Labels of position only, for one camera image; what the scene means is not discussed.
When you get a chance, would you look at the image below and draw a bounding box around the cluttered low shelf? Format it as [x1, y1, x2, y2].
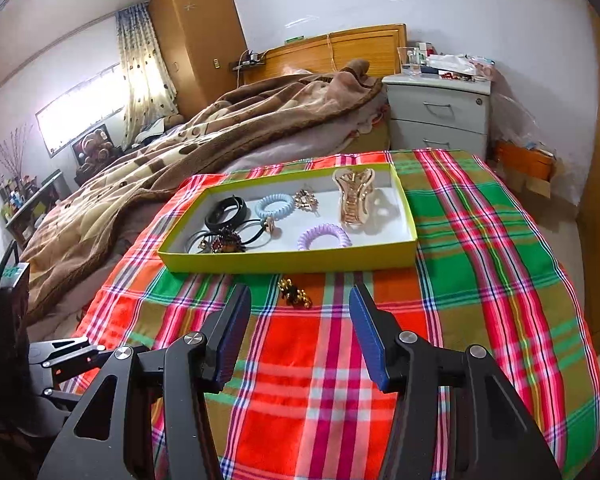
[0, 169, 69, 249]

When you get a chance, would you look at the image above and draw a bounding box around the light blue spiral hair tie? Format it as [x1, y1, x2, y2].
[253, 193, 297, 221]

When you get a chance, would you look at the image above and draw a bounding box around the brown patterned blanket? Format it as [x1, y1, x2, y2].
[21, 58, 382, 325]

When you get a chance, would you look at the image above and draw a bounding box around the clear glass cup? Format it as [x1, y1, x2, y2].
[396, 47, 422, 76]

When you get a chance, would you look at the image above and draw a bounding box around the dotted window curtain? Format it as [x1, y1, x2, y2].
[116, 2, 178, 148]

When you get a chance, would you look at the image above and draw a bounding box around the grey bedside drawer cabinet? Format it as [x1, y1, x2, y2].
[382, 75, 491, 159]

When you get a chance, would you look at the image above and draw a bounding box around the rose gold hair claw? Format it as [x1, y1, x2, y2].
[332, 168, 376, 229]

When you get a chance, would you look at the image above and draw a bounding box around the orange cardboard box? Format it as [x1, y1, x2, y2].
[494, 141, 556, 198]

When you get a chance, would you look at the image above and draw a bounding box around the teddy bear picture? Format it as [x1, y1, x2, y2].
[71, 124, 119, 186]

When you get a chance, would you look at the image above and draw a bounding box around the black wrist band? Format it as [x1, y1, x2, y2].
[204, 195, 249, 233]

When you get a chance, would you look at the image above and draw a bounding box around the wooden headboard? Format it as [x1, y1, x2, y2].
[240, 24, 407, 84]

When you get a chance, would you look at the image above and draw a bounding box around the black hair tie teal bead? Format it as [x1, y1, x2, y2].
[184, 216, 276, 254]

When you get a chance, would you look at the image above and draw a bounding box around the plaid colourful bed cloth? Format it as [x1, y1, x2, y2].
[76, 150, 600, 479]

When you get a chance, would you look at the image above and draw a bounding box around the purple spiral hair tie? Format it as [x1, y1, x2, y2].
[296, 223, 354, 252]

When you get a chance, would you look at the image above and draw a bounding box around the grey hair tie gold charm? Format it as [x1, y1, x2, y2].
[198, 236, 214, 254]

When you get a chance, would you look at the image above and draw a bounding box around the yellow-green shallow box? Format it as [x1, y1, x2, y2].
[158, 164, 417, 274]

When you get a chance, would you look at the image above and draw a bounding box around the rhinestone hair clip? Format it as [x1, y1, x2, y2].
[292, 188, 318, 216]

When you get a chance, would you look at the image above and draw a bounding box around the tall wooden wardrobe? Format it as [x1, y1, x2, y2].
[148, 0, 247, 119]

